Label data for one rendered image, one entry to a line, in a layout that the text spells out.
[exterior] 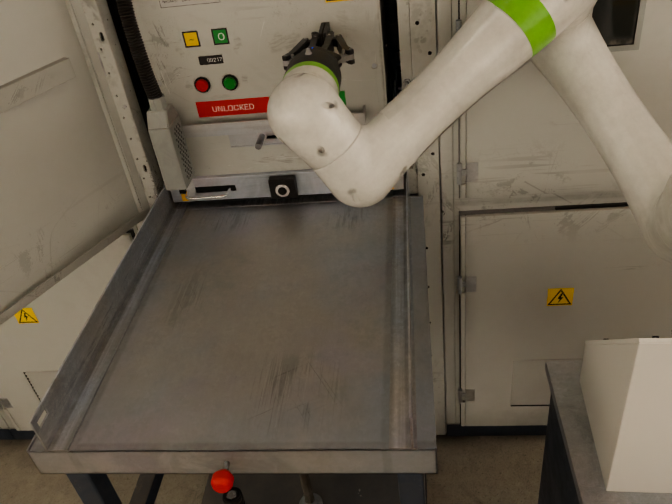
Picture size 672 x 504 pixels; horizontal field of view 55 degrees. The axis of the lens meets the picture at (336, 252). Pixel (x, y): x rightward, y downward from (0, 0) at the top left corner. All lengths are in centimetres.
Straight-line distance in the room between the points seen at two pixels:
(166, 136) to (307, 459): 71
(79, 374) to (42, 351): 85
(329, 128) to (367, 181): 10
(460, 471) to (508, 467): 14
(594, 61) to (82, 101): 99
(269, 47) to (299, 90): 44
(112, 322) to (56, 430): 25
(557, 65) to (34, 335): 150
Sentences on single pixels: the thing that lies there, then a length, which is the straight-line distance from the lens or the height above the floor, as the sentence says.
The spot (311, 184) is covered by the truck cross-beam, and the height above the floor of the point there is 89.
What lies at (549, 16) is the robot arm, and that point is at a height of 131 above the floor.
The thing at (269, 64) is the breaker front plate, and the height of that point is 117.
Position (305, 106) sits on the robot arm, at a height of 126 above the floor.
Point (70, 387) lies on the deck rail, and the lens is 116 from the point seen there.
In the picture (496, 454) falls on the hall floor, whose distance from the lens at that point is 201.
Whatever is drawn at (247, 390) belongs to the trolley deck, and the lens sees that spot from 107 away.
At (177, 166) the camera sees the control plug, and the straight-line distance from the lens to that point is 139.
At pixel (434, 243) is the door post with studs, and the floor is 71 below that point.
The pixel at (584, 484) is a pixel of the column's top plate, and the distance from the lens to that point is 106.
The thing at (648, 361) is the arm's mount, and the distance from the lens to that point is 87.
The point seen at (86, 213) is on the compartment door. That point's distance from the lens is 151.
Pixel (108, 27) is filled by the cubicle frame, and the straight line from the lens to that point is 145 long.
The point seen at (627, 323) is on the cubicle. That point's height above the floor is 45.
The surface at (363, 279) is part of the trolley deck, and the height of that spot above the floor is 85.
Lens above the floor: 161
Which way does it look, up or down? 36 degrees down
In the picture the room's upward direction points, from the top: 8 degrees counter-clockwise
